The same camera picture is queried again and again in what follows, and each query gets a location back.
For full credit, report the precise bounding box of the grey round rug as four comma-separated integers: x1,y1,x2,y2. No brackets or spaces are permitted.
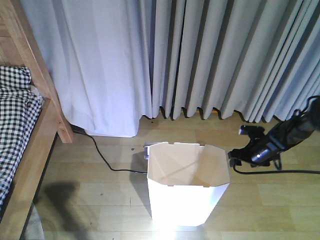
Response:
19,203,45,240

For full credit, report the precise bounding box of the white octagonal trash bin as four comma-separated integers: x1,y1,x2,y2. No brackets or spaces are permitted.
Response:
147,142,231,227

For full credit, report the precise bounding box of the black floor power cable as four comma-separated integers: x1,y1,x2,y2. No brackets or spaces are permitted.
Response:
71,124,149,174

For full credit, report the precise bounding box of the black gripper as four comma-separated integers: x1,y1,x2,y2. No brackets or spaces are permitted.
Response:
227,135,285,167

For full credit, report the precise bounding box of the white floor power socket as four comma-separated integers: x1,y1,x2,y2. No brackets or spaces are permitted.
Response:
143,142,159,160

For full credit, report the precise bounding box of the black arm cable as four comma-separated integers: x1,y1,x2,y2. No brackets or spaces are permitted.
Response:
232,163,320,175

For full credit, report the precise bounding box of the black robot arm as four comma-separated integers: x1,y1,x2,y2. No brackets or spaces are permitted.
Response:
228,95,320,170

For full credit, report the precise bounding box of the black white checkered bedding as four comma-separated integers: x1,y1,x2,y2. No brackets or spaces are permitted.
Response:
0,65,43,206

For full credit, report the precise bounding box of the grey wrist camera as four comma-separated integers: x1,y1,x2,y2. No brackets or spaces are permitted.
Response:
238,125,265,135

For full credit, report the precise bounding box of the light grey curtain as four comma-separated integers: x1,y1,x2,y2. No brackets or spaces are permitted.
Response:
21,0,320,137

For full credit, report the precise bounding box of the wooden bed frame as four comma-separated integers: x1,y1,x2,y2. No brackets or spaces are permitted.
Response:
0,0,75,240

